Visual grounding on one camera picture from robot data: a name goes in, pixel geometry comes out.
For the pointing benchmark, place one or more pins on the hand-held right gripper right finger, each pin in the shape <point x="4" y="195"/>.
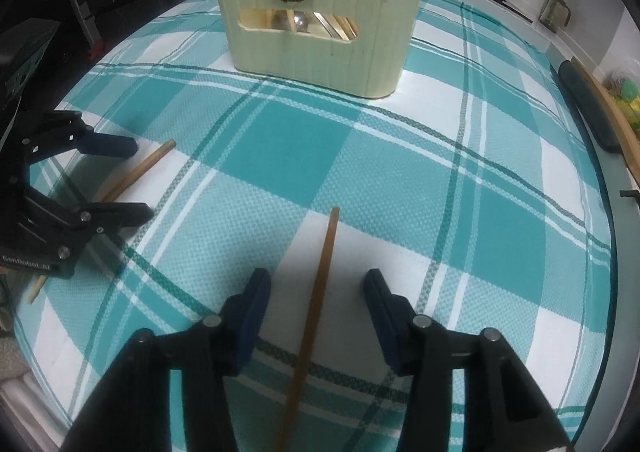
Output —
<point x="385" y="322"/>

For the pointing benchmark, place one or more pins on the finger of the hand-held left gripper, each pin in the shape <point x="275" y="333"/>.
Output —
<point x="112" y="146"/>
<point x="120" y="213"/>

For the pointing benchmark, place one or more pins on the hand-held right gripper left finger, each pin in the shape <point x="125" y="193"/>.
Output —
<point x="250" y="322"/>

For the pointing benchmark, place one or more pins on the wooden chopstick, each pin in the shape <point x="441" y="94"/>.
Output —
<point x="347" y="27"/>
<point x="315" y="312"/>
<point x="150" y="160"/>

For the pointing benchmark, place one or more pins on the cream utensil box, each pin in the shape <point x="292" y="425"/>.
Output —
<point x="320" y="57"/>

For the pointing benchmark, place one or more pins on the small steel spoon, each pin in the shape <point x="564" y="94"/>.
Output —
<point x="301" y="22"/>

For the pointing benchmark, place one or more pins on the teal checkered tablecloth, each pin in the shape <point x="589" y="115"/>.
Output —
<point x="310" y="142"/>

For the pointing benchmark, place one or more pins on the wooden cutting board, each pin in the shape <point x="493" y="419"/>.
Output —
<point x="622" y="127"/>

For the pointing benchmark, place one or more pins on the plastic bag with sponges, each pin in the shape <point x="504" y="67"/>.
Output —
<point x="629" y="97"/>

